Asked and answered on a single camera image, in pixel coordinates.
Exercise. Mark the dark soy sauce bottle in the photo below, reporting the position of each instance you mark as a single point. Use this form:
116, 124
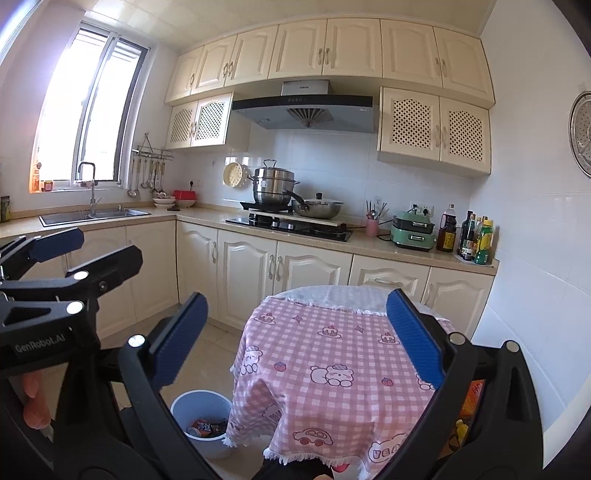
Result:
448, 230

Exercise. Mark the cream upper cabinets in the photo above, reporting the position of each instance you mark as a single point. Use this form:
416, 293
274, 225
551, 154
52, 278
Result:
431, 86

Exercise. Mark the cream lower cabinets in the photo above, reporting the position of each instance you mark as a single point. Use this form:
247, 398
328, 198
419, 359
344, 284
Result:
236, 267

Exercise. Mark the black gas stove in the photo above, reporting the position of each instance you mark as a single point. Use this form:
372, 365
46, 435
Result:
287, 222

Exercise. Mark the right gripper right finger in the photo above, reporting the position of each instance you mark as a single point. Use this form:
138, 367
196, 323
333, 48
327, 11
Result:
504, 438

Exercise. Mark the stainless steel sink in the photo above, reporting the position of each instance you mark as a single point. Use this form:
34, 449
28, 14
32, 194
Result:
84, 216

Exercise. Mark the green electric cooker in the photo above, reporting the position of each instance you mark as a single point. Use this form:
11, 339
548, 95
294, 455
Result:
413, 229

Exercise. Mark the sink faucet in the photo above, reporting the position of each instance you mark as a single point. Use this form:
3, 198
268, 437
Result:
92, 183

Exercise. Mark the pink utensil cup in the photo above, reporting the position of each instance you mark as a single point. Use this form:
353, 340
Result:
375, 212

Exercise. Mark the green yellow oil bottle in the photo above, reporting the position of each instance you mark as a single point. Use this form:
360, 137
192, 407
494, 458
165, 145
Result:
484, 243

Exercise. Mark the pink checkered tablecloth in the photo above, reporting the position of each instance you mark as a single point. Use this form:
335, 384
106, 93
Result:
327, 383

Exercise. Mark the kitchen window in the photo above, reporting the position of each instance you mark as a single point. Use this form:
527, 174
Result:
85, 113

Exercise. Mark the cream cabinets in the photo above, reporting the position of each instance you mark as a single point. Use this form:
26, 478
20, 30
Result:
236, 267
431, 86

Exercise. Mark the round steamer tray on wall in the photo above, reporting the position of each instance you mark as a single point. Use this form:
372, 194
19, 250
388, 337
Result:
580, 132

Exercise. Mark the dark green glass bottle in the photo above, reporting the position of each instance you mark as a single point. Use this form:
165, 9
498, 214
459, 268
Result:
466, 245

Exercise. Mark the stacked white bowls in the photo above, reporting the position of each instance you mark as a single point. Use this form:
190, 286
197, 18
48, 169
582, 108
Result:
164, 203

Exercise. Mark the steel frying pan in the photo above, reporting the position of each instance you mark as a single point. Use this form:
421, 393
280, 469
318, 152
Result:
318, 208

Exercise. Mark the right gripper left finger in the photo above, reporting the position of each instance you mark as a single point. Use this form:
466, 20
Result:
149, 363

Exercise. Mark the stainless steel stock pot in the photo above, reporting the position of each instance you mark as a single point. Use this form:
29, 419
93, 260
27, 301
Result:
272, 185

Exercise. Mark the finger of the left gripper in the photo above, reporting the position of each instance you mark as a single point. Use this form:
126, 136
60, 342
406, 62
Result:
73, 293
20, 255

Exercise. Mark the crushed red cola can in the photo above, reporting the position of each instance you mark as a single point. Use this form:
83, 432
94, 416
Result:
207, 429

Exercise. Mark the hanging utensil rack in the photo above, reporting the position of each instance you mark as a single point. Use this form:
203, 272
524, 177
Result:
147, 169

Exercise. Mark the grey range hood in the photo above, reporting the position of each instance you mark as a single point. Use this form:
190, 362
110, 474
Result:
310, 105

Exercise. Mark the person's left hand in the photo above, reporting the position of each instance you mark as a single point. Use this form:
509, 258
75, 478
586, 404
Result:
36, 413

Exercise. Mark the red bowl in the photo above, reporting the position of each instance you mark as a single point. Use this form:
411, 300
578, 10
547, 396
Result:
185, 198

